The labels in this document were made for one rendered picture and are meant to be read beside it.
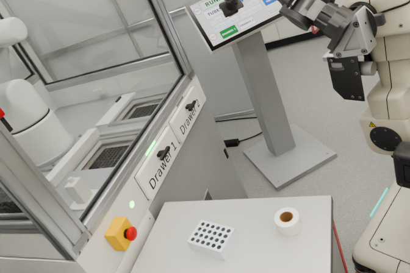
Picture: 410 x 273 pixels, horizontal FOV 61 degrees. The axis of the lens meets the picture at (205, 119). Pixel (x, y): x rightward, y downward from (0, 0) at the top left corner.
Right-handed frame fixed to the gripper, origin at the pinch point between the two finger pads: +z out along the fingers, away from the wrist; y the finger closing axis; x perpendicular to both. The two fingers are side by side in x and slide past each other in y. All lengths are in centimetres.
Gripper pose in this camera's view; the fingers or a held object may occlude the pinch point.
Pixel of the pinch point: (229, 14)
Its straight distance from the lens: 178.6
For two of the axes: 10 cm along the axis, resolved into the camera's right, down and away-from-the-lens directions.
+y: -8.7, 4.7, -1.3
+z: -0.2, 2.2, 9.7
